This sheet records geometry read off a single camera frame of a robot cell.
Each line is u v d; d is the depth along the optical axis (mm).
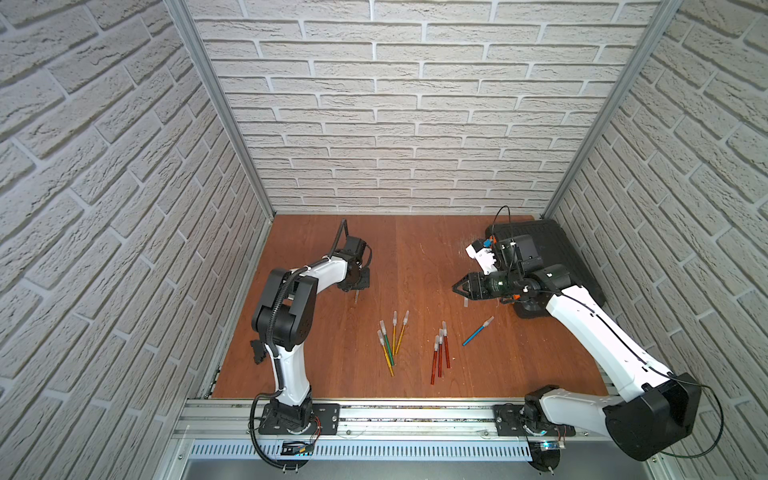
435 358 848
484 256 696
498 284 643
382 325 897
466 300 947
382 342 856
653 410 375
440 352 854
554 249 1007
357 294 971
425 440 730
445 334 878
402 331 887
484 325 897
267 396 627
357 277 865
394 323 897
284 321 509
